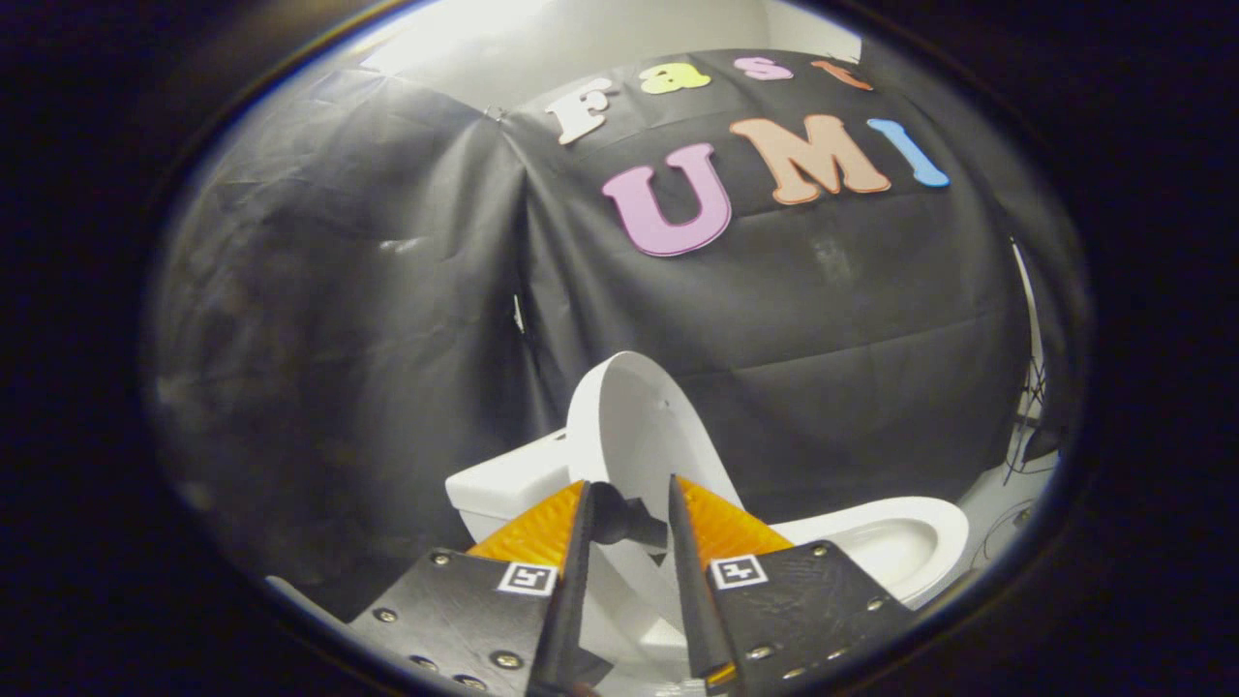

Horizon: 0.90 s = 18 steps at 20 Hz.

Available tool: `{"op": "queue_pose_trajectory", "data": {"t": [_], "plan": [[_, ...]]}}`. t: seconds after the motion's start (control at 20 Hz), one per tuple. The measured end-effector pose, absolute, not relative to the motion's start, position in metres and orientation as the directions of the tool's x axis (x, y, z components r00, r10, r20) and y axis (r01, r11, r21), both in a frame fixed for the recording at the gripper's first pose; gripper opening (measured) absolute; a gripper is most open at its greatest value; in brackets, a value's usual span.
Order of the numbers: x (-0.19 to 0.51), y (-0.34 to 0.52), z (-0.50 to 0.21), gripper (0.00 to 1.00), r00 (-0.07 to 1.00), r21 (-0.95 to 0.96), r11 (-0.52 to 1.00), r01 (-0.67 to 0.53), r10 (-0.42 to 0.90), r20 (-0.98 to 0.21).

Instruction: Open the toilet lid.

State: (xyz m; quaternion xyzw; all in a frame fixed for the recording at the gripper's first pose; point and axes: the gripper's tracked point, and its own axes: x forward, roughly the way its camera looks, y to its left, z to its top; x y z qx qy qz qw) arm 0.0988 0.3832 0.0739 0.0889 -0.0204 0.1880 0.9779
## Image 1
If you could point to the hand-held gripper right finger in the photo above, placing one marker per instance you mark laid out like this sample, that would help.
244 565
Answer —
803 605

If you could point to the black backdrop cloth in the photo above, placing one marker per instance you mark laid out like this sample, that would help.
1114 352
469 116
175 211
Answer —
387 319

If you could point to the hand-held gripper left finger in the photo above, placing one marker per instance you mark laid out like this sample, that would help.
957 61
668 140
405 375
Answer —
455 620

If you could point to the white toilet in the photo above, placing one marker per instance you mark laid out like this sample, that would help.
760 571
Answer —
900 542

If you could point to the black tripod light stand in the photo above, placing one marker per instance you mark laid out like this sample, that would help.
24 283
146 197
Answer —
1034 407

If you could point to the white toilet lid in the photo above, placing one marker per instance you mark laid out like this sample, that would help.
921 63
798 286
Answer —
644 426

